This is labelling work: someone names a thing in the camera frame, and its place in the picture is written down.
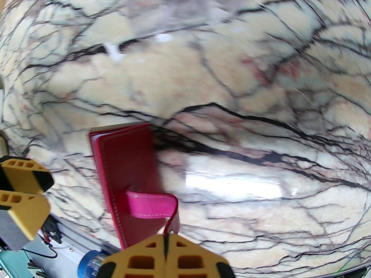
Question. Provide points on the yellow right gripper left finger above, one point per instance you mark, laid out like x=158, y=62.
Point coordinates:
x=139, y=259

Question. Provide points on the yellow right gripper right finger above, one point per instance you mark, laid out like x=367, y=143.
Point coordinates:
x=197, y=259

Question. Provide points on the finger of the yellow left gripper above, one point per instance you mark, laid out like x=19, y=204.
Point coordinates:
x=26, y=213
x=23, y=178

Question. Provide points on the red leather card holder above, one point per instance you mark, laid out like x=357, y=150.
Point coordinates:
x=127, y=161

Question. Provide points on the clear case of coloured pens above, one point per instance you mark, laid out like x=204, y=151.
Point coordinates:
x=92, y=263

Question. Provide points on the white tape scrap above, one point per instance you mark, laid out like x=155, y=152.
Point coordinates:
x=114, y=52

